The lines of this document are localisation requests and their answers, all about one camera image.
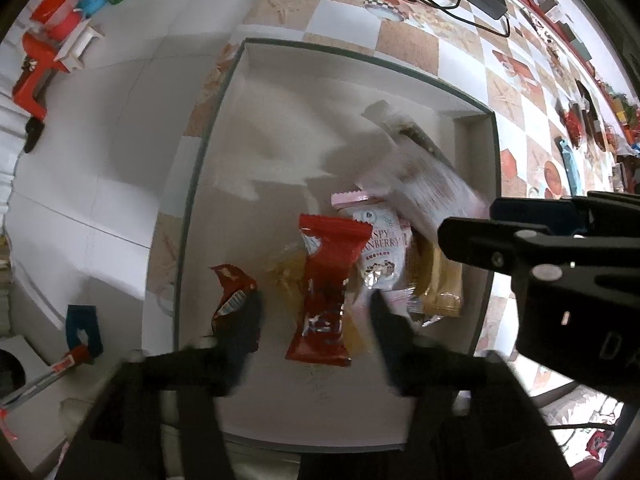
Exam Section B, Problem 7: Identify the red printed snack packet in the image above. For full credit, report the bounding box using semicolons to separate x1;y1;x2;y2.
562;107;586;148

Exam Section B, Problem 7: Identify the white box with green rim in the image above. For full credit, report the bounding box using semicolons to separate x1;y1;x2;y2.
172;37;503;453

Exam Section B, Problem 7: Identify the pink white cookie packet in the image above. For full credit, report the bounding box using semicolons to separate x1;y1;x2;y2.
331;189;416;291

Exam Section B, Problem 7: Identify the clear wafer packet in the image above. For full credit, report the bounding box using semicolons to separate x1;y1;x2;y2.
402;230;465;328

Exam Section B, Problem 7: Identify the white snack packet pink print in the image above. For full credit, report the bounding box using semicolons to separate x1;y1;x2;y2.
357;101;491;241

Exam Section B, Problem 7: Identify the small white stool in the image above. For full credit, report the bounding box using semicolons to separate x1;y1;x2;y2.
55;24;106;73

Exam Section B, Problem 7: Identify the red plastic bucket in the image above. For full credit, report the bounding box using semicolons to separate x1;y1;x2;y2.
30;0;83;43

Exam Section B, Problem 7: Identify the checkered tablecloth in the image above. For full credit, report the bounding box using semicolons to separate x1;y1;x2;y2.
147;0;640;411

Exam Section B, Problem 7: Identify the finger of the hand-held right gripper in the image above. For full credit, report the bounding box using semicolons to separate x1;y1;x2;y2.
490;190;640;237
436;216;578;282

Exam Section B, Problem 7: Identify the dark snack packet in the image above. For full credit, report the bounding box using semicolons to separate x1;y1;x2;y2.
575;79;608;151

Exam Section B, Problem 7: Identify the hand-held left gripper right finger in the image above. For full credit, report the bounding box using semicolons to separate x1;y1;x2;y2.
367;290;576;480

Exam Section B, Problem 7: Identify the blue snack packet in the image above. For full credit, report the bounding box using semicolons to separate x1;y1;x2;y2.
556;137;587;198

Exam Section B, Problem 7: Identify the small red brown packet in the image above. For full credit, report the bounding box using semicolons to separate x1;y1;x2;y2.
209;263;258;333

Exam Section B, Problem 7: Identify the long red snack packet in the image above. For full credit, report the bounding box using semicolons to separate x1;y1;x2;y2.
285;213;373;367

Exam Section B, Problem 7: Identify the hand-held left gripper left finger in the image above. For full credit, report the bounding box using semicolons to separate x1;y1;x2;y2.
55;290;266;480

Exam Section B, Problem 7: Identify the red plastic stool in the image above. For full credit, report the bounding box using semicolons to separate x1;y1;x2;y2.
12;32;71;121

